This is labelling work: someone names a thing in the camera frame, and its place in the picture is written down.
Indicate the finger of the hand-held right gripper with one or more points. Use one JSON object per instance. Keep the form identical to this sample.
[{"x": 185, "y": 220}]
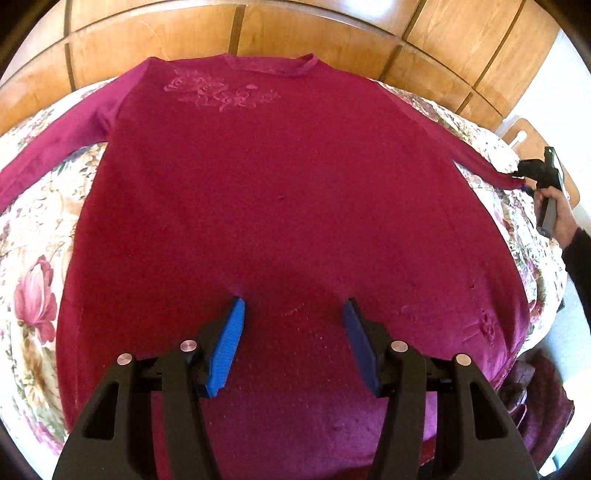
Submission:
[{"x": 528, "y": 170}]

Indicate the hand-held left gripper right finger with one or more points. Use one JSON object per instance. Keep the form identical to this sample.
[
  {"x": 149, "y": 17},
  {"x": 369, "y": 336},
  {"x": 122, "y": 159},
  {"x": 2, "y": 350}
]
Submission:
[{"x": 359, "y": 339}]

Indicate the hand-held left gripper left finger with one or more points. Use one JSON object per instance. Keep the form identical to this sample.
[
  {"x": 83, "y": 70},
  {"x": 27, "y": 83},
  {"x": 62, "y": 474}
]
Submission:
[{"x": 229, "y": 339}]

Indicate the crimson long-sleeve sweater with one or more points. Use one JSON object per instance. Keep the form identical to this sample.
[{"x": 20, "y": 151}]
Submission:
[{"x": 277, "y": 207}]

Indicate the person's right hand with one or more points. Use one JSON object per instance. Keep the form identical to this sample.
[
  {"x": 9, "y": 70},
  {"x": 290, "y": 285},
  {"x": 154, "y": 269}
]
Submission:
[{"x": 561, "y": 214}]

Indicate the dark red cloth pile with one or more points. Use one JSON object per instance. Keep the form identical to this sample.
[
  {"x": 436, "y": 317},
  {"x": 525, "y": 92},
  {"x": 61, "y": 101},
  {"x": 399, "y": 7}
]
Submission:
[{"x": 542, "y": 406}]

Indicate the floral bedspread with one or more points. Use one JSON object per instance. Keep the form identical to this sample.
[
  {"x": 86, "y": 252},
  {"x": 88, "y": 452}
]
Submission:
[{"x": 37, "y": 240}]

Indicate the wooden wardrobe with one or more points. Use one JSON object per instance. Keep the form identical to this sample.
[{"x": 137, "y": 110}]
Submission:
[{"x": 161, "y": 41}]

